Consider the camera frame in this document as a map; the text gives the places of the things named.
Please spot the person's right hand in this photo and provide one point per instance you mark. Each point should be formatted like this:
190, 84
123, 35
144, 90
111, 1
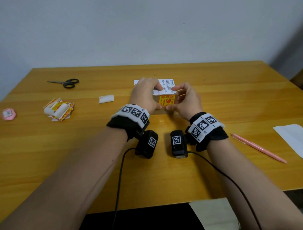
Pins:
189, 104

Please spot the person's left hand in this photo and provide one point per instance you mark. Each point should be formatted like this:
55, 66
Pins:
144, 94

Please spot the brown cardboard box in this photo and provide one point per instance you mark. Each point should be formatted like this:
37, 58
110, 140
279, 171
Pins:
168, 86

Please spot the stack of yellow stickers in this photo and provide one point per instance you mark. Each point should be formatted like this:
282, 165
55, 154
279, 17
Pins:
59, 109

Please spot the person's left forearm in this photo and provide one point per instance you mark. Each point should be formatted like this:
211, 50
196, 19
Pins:
71, 184

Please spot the person's right forearm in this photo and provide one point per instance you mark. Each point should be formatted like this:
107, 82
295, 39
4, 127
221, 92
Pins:
248, 189

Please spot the pink pen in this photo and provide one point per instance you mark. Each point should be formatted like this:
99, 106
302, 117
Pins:
258, 148

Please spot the white paper sheet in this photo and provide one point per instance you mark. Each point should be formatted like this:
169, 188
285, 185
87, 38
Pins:
292, 137

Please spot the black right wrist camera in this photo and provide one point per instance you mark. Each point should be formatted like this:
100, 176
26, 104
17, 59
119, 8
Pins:
178, 150

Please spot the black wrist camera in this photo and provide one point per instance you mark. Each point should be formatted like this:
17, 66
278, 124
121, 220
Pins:
178, 150
145, 149

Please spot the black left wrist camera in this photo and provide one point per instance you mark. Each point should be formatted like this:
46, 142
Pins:
145, 149

